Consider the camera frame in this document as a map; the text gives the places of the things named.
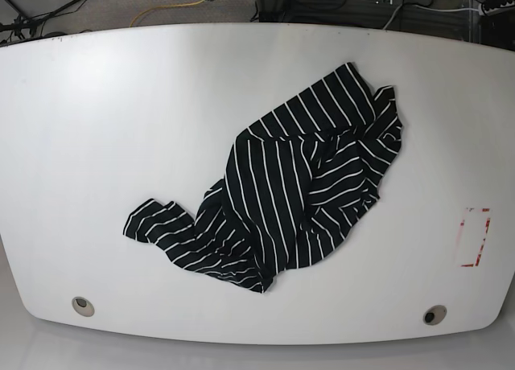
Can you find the right table cable grommet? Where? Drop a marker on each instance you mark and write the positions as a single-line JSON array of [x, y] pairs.
[[434, 315]]

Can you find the table cable grommet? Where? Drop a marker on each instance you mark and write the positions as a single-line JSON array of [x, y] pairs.
[[434, 315], [83, 307]]

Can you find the red tape rectangle marking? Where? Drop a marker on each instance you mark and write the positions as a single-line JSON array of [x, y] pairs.
[[473, 231]]

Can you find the left table cable grommet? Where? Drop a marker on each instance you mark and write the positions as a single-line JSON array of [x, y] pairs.
[[83, 307]]

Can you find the black white striped T-shirt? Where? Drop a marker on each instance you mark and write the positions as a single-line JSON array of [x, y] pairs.
[[296, 181]]

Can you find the white power strip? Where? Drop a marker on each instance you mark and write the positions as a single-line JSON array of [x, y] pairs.
[[492, 7]]

